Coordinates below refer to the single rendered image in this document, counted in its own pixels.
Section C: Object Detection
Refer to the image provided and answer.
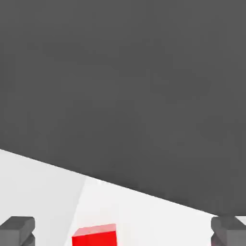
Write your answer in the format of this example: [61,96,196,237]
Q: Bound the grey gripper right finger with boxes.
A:
[210,215,246,246]

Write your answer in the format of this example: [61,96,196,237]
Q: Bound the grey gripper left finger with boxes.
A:
[0,216,36,246]

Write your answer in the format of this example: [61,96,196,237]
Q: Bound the small red cube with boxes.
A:
[72,223,117,246]

